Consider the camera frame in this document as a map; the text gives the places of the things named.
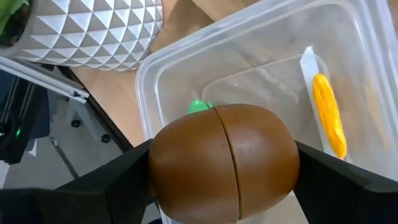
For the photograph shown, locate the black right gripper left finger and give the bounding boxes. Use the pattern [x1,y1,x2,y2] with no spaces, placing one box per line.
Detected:
[55,139,158,224]

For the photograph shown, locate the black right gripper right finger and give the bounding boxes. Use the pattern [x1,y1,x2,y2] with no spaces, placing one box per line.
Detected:
[294,140,398,224]

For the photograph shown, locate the small yellow toy pepper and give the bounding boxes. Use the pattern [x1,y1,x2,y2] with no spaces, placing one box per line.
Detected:
[312,73,348,160]

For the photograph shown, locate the brown toy kiwi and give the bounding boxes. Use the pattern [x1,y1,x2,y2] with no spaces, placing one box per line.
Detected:
[148,103,301,224]

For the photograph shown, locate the green husked toy corn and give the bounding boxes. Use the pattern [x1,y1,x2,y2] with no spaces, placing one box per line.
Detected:
[186,98,214,115]

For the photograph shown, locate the clear plastic tupperware container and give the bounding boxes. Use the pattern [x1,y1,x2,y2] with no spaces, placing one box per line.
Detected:
[135,0,398,224]

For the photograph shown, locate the black device with green light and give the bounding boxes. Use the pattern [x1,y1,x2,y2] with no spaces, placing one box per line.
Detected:
[0,70,50,166]

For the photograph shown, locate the green succulent in white pot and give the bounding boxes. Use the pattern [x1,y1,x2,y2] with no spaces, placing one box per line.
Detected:
[0,0,165,72]

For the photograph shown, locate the silver aluminium rail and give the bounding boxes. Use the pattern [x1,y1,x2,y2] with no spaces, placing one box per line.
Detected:
[0,55,90,104]

